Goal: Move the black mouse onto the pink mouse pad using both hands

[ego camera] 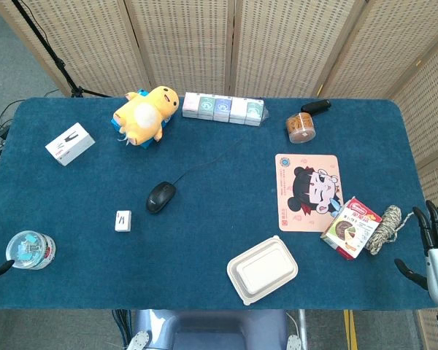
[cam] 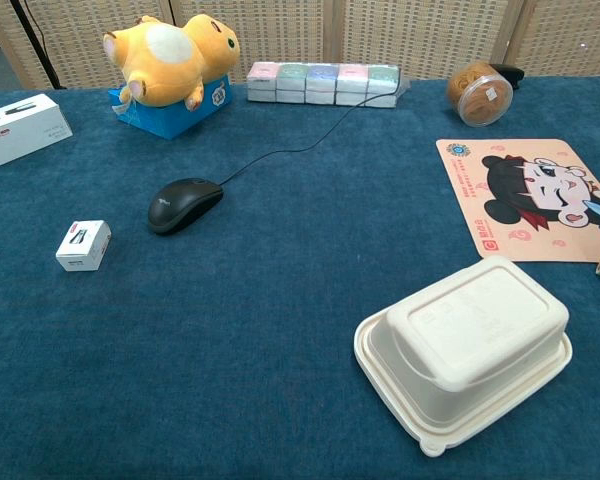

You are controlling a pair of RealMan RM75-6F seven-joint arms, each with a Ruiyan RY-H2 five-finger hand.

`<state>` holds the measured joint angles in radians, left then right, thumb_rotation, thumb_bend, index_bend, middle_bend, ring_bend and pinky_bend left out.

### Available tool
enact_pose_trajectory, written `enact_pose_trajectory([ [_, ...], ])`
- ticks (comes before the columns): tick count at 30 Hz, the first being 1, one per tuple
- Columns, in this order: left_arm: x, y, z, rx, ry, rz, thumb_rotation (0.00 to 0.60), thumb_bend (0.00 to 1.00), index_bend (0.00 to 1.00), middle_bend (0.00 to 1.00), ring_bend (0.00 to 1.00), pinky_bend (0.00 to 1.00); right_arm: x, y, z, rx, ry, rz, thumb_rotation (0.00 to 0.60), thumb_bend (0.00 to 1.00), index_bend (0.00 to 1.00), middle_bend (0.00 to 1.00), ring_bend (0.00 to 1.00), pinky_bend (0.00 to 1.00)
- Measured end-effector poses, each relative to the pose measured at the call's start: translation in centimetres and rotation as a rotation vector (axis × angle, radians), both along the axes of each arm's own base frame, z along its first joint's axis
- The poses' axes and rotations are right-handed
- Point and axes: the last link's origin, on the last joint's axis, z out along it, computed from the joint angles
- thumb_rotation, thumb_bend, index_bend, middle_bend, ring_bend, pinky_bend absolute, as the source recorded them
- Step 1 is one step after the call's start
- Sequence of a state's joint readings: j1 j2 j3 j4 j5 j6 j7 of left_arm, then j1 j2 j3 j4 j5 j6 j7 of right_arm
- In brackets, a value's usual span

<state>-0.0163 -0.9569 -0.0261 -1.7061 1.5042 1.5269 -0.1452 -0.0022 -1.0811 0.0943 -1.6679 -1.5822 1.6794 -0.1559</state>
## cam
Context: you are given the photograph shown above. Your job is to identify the thin black mouse cable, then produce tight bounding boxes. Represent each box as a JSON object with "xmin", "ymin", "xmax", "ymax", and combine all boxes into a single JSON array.
[{"xmin": 214, "ymin": 67, "xmax": 405, "ymax": 189}]

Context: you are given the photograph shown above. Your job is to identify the black computer mouse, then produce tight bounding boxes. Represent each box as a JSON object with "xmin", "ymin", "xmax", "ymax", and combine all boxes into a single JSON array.
[{"xmin": 147, "ymin": 177, "xmax": 225, "ymax": 236}]

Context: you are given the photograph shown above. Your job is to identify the cartoon girl mouse pad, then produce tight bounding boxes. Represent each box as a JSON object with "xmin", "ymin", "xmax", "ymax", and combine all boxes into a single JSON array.
[{"xmin": 435, "ymin": 138, "xmax": 600, "ymax": 264}]

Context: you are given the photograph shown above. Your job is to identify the blue table cloth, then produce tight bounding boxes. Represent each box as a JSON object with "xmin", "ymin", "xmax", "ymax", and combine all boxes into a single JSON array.
[{"xmin": 0, "ymin": 75, "xmax": 600, "ymax": 480}]

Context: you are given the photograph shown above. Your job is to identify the wrapped pastel tissue packs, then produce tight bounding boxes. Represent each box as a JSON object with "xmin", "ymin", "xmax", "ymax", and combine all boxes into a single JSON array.
[{"xmin": 246, "ymin": 61, "xmax": 410, "ymax": 109}]

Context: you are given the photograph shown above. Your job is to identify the blue cardboard box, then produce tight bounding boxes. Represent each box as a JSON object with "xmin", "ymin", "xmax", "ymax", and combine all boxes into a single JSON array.
[{"xmin": 108, "ymin": 74, "xmax": 233, "ymax": 141}]

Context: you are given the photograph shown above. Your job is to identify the cream takeout food container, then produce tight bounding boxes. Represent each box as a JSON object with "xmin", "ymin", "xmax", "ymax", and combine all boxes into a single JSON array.
[{"xmin": 353, "ymin": 254, "xmax": 574, "ymax": 457}]

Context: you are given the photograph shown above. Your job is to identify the woven folding screen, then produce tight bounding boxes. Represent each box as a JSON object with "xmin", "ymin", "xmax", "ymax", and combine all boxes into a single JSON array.
[{"xmin": 0, "ymin": 0, "xmax": 600, "ymax": 91}]

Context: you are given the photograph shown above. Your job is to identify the small white cardboard box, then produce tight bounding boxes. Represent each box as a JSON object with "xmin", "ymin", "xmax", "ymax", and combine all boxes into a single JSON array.
[{"xmin": 55, "ymin": 219, "xmax": 112, "ymax": 273}]

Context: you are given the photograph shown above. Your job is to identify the yellow plush toy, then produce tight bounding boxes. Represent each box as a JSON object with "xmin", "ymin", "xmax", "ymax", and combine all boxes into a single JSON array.
[{"xmin": 103, "ymin": 13, "xmax": 241, "ymax": 111}]

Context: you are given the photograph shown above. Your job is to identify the clear jar of rubber bands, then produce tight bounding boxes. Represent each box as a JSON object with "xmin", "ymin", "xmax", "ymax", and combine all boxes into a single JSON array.
[{"xmin": 446, "ymin": 62, "xmax": 514, "ymax": 126}]

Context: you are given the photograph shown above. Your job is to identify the large white stapler box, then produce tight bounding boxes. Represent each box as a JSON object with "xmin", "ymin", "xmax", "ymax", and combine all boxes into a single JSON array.
[{"xmin": 0, "ymin": 93, "xmax": 74, "ymax": 168}]

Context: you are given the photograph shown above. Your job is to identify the black tripod stand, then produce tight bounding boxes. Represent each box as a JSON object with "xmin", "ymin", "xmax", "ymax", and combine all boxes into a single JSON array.
[{"xmin": 9, "ymin": 0, "xmax": 69, "ymax": 90}]

